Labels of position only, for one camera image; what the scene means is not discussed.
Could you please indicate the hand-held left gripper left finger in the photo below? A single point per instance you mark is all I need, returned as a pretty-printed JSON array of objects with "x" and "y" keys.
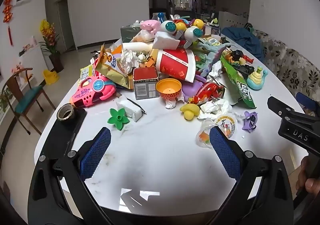
[{"x": 96, "y": 151}]

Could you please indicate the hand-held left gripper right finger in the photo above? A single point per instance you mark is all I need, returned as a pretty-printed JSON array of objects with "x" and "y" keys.
[{"x": 225, "y": 154}]

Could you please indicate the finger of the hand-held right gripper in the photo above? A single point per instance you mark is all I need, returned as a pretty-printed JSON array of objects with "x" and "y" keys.
[{"x": 277, "y": 104}]

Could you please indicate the purple octopus toy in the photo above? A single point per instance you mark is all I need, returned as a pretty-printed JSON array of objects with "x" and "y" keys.
[{"x": 250, "y": 121}]

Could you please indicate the green flower toy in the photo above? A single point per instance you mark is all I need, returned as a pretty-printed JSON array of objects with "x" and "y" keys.
[{"x": 117, "y": 117}]

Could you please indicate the white tissue packet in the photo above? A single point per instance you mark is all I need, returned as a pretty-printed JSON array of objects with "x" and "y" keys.
[{"x": 130, "y": 109}]

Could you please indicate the person's right hand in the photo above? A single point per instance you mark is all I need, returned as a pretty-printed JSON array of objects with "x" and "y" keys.
[{"x": 311, "y": 186}]

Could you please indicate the blue cloth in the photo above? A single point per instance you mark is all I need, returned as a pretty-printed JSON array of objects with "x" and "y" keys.
[{"x": 308, "y": 103}]

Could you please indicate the clear jelly cup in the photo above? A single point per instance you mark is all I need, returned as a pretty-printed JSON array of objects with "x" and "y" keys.
[{"x": 225, "y": 123}]

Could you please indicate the blue snail toy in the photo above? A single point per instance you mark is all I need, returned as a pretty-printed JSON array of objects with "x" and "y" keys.
[{"x": 257, "y": 79}]

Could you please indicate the black flat pad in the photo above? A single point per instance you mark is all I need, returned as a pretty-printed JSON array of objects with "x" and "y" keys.
[{"x": 62, "y": 137}]

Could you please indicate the floral sofa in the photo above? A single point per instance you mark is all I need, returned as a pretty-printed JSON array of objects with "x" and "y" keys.
[{"x": 290, "y": 67}]

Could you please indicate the green snack bag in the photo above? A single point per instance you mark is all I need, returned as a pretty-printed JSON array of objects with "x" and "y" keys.
[{"x": 238, "y": 83}]

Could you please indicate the crumpled white tissue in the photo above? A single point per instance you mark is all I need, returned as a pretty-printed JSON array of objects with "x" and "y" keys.
[
  {"x": 128, "y": 61},
  {"x": 215, "y": 109},
  {"x": 216, "y": 71},
  {"x": 171, "y": 104}
]

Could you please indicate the brown tape roll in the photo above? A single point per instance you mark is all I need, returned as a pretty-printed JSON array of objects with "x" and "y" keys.
[{"x": 65, "y": 112}]

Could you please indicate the black toy car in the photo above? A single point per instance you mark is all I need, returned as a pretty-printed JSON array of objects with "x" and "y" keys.
[{"x": 240, "y": 67}]

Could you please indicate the pink toy gun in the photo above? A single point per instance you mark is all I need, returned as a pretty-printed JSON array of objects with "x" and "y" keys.
[{"x": 92, "y": 91}]

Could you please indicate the red snack wrapper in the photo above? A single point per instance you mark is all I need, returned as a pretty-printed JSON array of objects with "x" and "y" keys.
[{"x": 207, "y": 92}]

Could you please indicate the blue clothing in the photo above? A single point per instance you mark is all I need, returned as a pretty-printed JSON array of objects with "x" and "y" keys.
[{"x": 243, "y": 39}]

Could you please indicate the purple plastic toy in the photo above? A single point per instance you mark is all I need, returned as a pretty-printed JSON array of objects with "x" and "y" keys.
[{"x": 191, "y": 86}]

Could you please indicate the yellow green packet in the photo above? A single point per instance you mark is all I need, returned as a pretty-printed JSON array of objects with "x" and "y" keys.
[{"x": 86, "y": 72}]

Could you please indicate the gold snack bag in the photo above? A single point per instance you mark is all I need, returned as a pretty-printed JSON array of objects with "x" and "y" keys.
[{"x": 112, "y": 71}]

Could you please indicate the red grey carton box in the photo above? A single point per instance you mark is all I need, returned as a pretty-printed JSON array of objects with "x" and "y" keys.
[{"x": 145, "y": 84}]

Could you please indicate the green dinosaur toy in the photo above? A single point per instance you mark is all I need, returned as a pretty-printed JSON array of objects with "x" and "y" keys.
[{"x": 212, "y": 51}]

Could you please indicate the yellow plastic potty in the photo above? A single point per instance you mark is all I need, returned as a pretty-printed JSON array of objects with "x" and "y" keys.
[{"x": 51, "y": 77}]

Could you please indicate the orange plastic bowl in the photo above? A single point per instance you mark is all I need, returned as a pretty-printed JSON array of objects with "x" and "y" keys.
[{"x": 168, "y": 88}]

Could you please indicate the wooden chair with teal seat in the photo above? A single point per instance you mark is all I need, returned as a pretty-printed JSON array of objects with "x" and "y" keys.
[{"x": 25, "y": 97}]

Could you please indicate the white cabinet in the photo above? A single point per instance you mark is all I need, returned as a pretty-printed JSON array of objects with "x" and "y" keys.
[{"x": 233, "y": 20}]

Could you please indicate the large red paper cup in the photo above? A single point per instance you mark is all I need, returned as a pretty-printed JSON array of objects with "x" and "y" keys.
[{"x": 175, "y": 63}]

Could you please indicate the white toy with teal cap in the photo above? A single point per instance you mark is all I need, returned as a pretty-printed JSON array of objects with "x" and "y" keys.
[
  {"x": 168, "y": 26},
  {"x": 193, "y": 32}
]

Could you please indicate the yellow ball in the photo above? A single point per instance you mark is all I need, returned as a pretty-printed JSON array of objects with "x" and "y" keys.
[{"x": 199, "y": 23}]

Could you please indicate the yellow flower plant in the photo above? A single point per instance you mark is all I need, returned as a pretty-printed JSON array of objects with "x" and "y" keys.
[{"x": 50, "y": 39}]

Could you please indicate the red yellow toy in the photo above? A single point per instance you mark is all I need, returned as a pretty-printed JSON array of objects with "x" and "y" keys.
[{"x": 181, "y": 24}]

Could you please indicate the white foam block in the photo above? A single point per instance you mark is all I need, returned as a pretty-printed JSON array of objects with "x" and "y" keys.
[{"x": 165, "y": 39}]

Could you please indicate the pink pig toy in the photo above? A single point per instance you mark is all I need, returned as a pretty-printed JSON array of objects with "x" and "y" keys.
[{"x": 150, "y": 26}]

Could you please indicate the red knot wall decoration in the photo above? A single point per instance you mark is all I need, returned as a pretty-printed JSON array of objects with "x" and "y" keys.
[{"x": 8, "y": 12}]

